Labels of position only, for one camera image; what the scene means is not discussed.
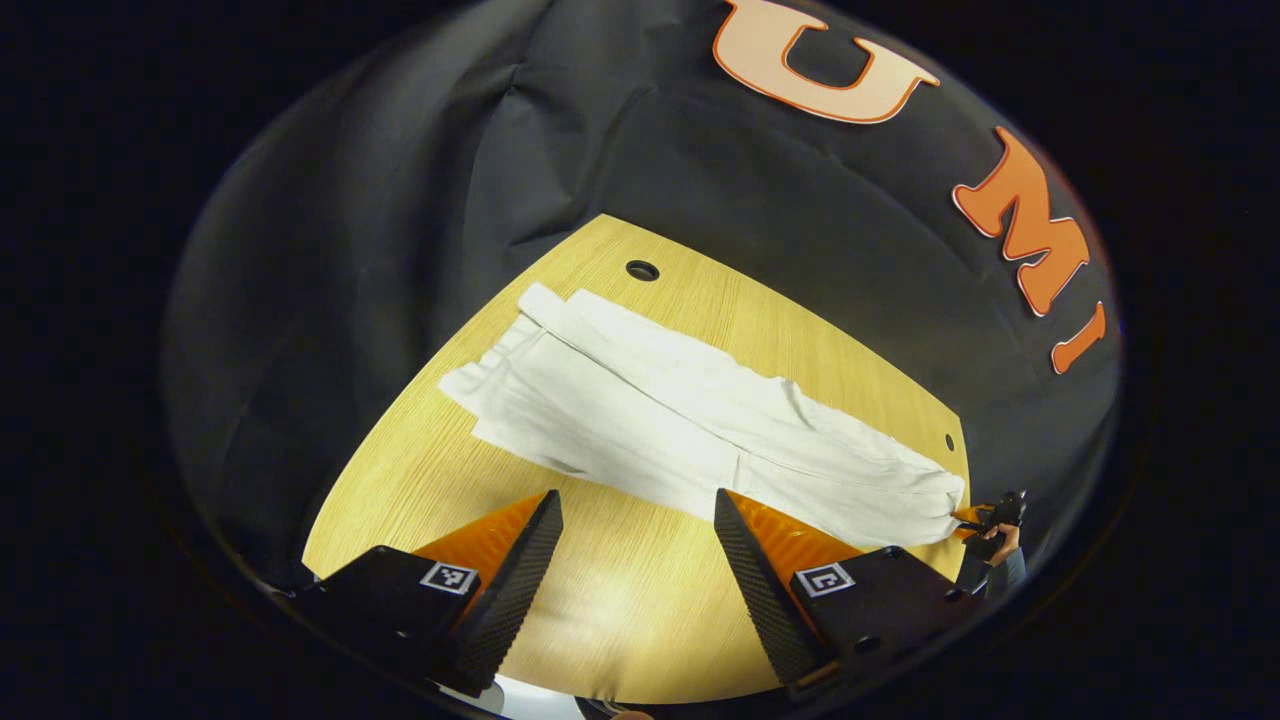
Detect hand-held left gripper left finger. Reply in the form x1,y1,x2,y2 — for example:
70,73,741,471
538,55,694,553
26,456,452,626
290,489,564,698

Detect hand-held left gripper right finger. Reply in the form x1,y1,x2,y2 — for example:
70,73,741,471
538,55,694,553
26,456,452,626
714,488,986,701

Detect white jeans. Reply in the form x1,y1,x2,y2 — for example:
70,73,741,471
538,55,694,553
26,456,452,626
437,283,969,551

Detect black backdrop cloth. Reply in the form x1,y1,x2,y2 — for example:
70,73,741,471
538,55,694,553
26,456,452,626
160,0,1126,601

